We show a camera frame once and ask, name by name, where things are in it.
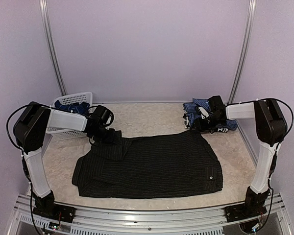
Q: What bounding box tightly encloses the black pinstripe long sleeve shirt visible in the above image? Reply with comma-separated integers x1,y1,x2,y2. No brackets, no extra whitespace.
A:
72,130,223,199

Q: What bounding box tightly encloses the dark blue plaid shirt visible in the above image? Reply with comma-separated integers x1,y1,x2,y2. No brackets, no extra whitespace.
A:
54,100,90,115

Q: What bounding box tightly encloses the blue checked shirt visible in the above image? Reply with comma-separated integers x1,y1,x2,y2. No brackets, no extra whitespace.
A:
183,98,238,131

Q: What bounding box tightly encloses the right aluminium frame post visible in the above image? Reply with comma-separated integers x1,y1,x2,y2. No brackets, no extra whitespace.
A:
227,0,257,104

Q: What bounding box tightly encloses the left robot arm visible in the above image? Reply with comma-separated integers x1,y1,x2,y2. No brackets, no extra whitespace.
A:
7,102,114,218

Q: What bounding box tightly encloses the left aluminium frame post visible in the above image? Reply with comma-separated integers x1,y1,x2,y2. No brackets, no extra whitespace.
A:
39,0,67,95

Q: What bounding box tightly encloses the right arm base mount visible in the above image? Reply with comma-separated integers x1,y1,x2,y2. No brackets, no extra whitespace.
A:
224,187,270,222

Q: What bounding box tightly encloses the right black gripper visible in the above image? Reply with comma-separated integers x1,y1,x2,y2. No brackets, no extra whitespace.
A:
192,114,226,132

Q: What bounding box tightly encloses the aluminium frame post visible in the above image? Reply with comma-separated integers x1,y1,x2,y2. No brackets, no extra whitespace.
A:
227,0,257,104
39,0,67,95

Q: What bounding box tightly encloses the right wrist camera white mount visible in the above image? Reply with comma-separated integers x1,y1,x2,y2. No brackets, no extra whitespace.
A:
196,106,209,119

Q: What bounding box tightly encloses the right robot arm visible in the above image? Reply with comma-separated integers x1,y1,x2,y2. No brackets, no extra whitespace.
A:
188,95,292,217

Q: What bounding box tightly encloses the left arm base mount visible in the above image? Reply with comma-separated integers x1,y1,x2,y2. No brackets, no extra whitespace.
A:
33,191,76,223

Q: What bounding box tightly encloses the black white printed shirt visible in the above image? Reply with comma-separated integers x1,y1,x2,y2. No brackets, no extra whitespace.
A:
215,127,229,133

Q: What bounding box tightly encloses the front aluminium rail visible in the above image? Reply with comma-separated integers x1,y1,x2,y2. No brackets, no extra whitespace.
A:
6,192,293,235

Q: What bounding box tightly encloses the white plastic laundry basket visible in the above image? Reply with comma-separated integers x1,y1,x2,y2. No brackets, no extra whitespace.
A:
46,92,93,141

